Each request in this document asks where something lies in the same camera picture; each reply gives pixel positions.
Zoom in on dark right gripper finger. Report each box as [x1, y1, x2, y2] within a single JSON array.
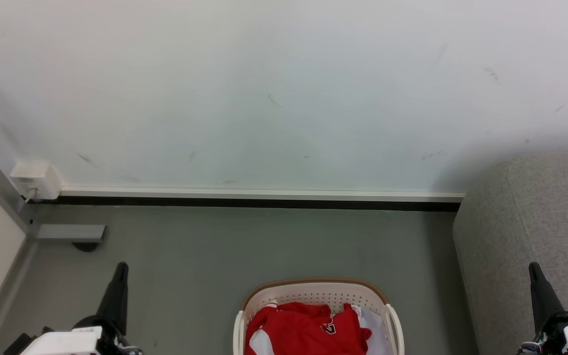
[[529, 262, 566, 335]]

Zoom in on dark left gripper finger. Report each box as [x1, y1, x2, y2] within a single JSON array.
[[98, 262, 130, 337]]

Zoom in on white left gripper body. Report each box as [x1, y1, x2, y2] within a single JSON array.
[[20, 316, 142, 355]]

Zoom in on red jersey with number print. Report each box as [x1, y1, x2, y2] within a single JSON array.
[[264, 302, 372, 355]]

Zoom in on grey fabric sofa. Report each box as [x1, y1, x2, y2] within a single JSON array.
[[453, 153, 568, 355]]

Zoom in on white cloth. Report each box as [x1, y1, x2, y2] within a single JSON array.
[[352, 305, 394, 355]]

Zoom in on grey metal partition foot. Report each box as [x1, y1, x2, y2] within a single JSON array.
[[36, 224, 107, 243]]

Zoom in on white baseboard trunking strip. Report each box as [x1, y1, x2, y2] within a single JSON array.
[[60, 186, 465, 203]]

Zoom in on cream plastic laundry basket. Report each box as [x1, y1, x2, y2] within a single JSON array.
[[233, 278, 405, 355]]

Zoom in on white wall junction box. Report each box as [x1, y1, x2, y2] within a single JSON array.
[[10, 161, 63, 200]]

